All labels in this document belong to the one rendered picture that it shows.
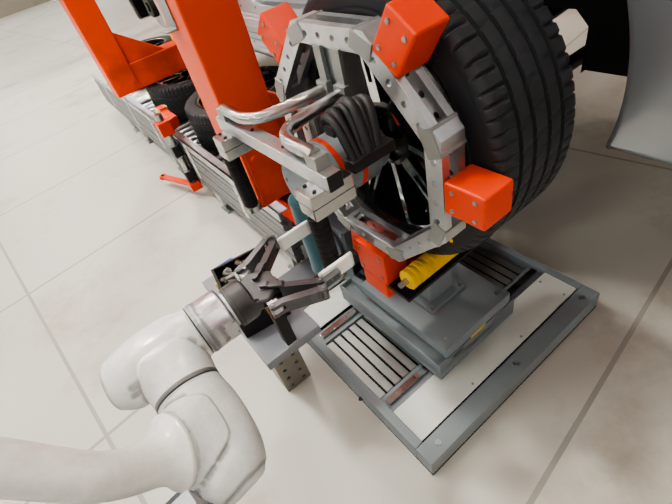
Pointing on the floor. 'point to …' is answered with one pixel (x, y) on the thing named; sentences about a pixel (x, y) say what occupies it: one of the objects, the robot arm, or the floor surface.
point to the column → (290, 372)
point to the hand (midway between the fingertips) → (324, 244)
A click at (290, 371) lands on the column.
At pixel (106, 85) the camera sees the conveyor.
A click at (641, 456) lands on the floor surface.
